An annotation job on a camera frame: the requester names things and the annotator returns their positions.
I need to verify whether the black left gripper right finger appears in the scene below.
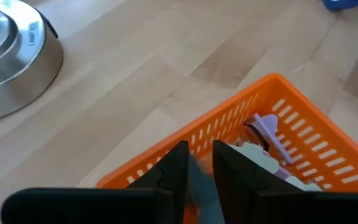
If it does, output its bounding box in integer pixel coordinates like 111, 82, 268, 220
213, 139, 303, 224

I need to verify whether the light blue staple remover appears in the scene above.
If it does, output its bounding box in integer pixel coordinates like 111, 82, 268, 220
187, 154, 228, 224

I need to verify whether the purple staple remover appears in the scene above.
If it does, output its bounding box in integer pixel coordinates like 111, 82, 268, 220
244, 113, 295, 181

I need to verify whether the orange plastic mesh basket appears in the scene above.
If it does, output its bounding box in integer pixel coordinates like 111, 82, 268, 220
94, 73, 358, 224

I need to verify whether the white shade silver table lamp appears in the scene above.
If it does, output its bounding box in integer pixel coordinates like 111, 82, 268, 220
0, 0, 64, 123

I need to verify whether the blue tape roll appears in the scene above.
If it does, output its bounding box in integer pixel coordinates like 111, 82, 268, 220
323, 0, 358, 12

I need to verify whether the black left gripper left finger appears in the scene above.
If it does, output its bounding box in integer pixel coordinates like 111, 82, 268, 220
127, 140, 190, 224

